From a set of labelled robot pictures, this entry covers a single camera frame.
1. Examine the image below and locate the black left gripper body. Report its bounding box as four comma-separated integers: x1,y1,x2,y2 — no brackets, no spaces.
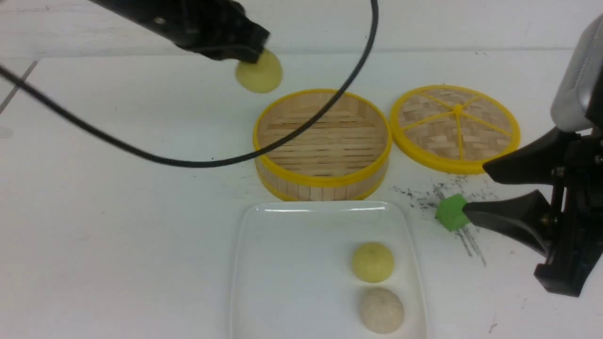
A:
174,0,270,64

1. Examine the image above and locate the green cube block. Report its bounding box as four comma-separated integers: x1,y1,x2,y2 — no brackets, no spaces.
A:
435,194,470,232

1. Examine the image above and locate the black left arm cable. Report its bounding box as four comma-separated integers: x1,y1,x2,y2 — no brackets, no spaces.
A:
0,0,380,169

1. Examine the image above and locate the yellow steamed bun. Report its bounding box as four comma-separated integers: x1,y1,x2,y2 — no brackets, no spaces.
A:
351,242,395,283
235,48,284,94

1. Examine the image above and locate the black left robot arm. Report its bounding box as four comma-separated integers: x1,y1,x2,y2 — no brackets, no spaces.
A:
93,0,270,64

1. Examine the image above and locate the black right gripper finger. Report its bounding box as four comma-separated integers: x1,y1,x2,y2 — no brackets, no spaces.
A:
482,128,580,185
463,190,552,256

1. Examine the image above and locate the bamboo steamer lid yellow rim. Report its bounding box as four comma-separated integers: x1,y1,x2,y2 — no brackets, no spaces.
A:
390,84,521,175

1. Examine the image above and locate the bamboo steamer basket yellow rim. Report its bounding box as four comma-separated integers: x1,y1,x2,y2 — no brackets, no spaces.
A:
254,92,393,201

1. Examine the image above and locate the white square plate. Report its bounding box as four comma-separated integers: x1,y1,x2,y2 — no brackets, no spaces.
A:
228,201,431,339

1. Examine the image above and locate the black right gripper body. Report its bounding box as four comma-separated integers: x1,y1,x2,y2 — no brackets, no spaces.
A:
534,128,602,298

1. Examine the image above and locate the white steamed bun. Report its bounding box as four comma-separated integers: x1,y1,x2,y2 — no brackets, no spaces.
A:
359,287,405,334

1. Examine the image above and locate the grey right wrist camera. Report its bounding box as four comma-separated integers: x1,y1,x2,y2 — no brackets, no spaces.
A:
550,15,603,132

